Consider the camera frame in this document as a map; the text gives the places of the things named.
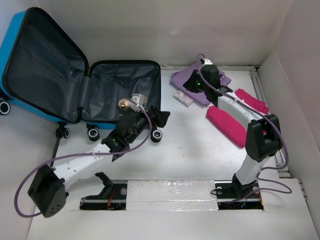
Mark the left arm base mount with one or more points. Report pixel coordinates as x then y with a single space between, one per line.
113 196

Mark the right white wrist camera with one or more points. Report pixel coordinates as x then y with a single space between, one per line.
205 61

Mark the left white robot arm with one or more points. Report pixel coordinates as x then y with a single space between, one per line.
48 189

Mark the purple shirt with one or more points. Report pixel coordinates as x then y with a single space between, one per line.
180 77

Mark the magenta garment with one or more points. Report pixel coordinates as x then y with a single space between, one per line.
231 119

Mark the small pink printed card pack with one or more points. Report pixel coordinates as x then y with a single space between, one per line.
183 98

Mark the beige cosmetic tube gold cap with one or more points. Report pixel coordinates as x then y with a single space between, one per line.
124 104

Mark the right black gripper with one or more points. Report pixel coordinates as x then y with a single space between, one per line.
188 84

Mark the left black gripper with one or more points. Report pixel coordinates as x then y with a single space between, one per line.
159 116

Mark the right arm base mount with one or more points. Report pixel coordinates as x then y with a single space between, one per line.
231 198

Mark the blue hard-shell suitcase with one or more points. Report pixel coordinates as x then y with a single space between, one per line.
43 71

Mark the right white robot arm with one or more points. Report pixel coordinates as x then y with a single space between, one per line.
261 145

